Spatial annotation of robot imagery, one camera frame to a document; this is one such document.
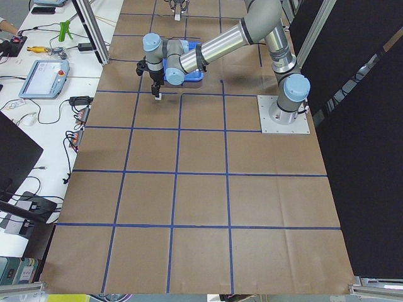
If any aluminium frame post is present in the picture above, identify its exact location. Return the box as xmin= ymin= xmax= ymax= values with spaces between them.
xmin=72 ymin=0 xmax=110 ymax=66

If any black power adapter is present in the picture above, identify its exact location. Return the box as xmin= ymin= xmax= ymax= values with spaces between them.
xmin=77 ymin=43 xmax=93 ymax=52

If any teach pendant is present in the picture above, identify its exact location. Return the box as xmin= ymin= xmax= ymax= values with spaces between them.
xmin=18 ymin=60 xmax=70 ymax=99

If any black monitor stand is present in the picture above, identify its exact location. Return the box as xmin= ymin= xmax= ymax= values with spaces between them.
xmin=0 ymin=111 xmax=58 ymax=225

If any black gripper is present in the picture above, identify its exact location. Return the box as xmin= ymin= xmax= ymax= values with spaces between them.
xmin=136 ymin=57 xmax=164 ymax=98
xmin=166 ymin=0 xmax=189 ymax=15

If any yellow tool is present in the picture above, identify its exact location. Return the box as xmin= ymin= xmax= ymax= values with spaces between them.
xmin=26 ymin=46 xmax=48 ymax=53

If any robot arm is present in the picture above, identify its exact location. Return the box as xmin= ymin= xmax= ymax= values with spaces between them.
xmin=136 ymin=1 xmax=310 ymax=125

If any blue plastic tray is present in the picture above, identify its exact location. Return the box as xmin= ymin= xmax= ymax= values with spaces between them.
xmin=163 ymin=40 xmax=204 ymax=82

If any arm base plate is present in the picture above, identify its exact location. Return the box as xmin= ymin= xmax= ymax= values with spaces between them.
xmin=257 ymin=95 xmax=310 ymax=135

